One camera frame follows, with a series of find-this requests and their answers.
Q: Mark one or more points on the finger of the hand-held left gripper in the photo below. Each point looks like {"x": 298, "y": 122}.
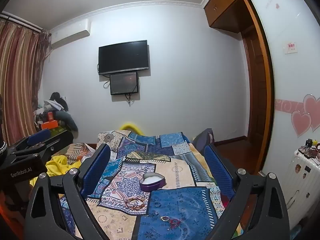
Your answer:
{"x": 61, "y": 140}
{"x": 38, "y": 136}

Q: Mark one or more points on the white suitcase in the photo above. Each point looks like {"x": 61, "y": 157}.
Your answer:
{"x": 303, "y": 177}

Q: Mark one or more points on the small black monitor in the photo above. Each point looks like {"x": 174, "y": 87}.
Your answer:
{"x": 124, "y": 83}

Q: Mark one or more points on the black wall television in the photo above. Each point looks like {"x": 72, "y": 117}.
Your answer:
{"x": 123, "y": 57}

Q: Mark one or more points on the orange box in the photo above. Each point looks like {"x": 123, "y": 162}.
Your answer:
{"x": 49, "y": 125}

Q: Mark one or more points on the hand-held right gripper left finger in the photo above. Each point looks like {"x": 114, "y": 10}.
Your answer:
{"x": 95, "y": 170}

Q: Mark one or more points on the yellow cloth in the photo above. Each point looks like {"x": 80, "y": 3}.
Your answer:
{"x": 58, "y": 166}

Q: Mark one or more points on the white wardrobe with heart stickers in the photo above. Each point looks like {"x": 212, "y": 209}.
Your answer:
{"x": 292, "y": 80}

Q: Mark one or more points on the white air conditioner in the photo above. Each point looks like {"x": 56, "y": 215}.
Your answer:
{"x": 70, "y": 33}

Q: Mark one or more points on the paper note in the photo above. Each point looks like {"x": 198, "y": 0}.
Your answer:
{"x": 290, "y": 47}

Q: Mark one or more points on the wooden overhead cabinet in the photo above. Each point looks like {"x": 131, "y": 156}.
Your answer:
{"x": 222, "y": 7}

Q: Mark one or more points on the dark jacket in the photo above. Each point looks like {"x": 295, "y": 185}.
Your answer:
{"x": 58, "y": 101}

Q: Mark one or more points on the purple round tin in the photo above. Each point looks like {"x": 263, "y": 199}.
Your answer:
{"x": 151, "y": 183}

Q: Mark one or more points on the striped orange bedsheet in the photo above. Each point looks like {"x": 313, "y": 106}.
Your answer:
{"x": 75, "y": 151}

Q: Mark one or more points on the striped curtain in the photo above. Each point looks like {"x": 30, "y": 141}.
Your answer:
{"x": 17, "y": 80}

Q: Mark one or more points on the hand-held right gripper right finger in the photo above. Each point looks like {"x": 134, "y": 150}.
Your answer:
{"x": 218, "y": 170}

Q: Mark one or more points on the dark patterned pillow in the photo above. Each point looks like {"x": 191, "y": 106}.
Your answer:
{"x": 203, "y": 137}

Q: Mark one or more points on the patchwork blanket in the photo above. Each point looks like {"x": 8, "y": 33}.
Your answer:
{"x": 175, "y": 175}

